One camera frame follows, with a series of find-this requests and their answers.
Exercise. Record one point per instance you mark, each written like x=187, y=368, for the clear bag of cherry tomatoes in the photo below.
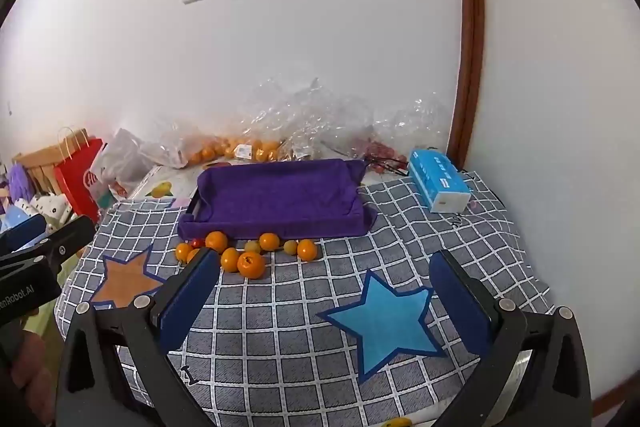
x=375, y=150

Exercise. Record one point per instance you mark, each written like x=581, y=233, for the crumpled clear plastic wrap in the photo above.
x=310, y=117

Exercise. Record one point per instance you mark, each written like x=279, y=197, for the cloudy plastic bag of oranges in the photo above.
x=200, y=154

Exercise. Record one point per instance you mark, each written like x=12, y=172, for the clear labelled bag of oranges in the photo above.
x=265, y=152

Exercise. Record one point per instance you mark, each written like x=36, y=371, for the purple plush toy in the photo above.
x=20, y=182

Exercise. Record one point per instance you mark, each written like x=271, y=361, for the purple towel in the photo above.
x=280, y=192

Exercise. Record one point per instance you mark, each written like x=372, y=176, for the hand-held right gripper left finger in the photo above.
x=192, y=302

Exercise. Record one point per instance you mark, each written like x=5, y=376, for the person's left hand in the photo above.
x=30, y=372

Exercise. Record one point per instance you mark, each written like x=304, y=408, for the brown wooden door frame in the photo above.
x=472, y=32

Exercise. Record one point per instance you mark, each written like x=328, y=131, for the small mandarin orange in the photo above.
x=230, y=260
x=192, y=256
x=182, y=252
x=269, y=241
x=307, y=250
x=216, y=241

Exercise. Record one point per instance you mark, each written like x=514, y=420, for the red paper bag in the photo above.
x=75, y=187

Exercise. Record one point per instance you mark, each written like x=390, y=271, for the blue tissue pack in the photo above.
x=435, y=177

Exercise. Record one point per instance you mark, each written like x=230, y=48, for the small yellow round fruit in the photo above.
x=291, y=247
x=253, y=246

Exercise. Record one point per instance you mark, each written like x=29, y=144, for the fruit printed sheet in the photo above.
x=165, y=189

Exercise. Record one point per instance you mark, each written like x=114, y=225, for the white plastic bag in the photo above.
x=122, y=162

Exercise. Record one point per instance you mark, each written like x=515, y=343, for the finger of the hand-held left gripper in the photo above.
x=22, y=232
x=70, y=242

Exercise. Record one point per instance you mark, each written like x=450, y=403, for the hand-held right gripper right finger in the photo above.
x=457, y=302

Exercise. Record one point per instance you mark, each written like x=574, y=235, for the white spotted plush toy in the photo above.
x=45, y=207

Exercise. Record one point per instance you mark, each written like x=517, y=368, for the orange persimmon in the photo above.
x=250, y=266

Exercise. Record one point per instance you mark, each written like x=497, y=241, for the grey checkered star blanket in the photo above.
x=300, y=307

